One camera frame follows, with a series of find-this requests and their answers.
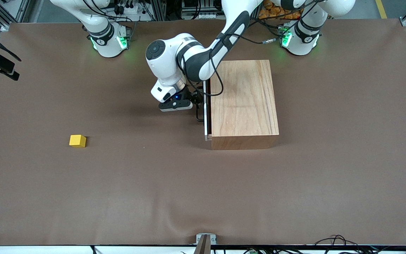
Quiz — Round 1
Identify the tangle of black cables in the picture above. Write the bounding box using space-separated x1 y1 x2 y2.
314 234 406 254

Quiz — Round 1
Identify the pile of orange objects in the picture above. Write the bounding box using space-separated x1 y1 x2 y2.
258 0 302 20

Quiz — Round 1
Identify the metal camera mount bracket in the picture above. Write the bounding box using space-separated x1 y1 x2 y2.
195 233 218 254

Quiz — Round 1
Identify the yellow cube block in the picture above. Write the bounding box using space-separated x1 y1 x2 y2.
69 135 87 148

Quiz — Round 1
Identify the brown table cover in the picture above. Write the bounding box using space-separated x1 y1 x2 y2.
0 18 406 246

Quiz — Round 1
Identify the light wooden cabinet box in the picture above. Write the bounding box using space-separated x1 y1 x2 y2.
210 60 280 150

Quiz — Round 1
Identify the white power strip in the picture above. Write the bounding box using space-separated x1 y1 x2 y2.
104 0 154 22

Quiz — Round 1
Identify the aluminium equipment rack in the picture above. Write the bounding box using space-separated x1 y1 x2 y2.
154 0 232 20

